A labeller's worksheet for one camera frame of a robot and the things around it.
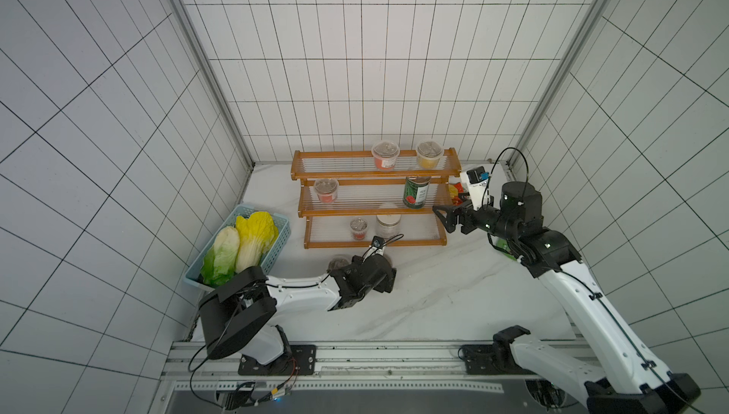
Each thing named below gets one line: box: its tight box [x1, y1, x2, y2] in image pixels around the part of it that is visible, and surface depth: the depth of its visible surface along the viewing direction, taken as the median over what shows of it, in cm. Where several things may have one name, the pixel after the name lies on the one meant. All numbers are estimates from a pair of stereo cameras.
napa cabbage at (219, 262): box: [201, 225, 241, 286], surface depth 85 cm
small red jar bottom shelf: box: [350, 217, 368, 241], surface depth 94 cm
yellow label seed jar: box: [415, 140, 445, 170], surface depth 79 cm
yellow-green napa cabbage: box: [234, 211, 280, 274], surface depth 92 cm
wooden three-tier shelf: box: [290, 147, 462, 250], surface depth 89 cm
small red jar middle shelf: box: [314, 177, 339, 204], surface depth 87 cm
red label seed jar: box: [371, 140, 401, 172], surface depth 78 cm
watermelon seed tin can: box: [402, 175, 431, 210], surface depth 82 cm
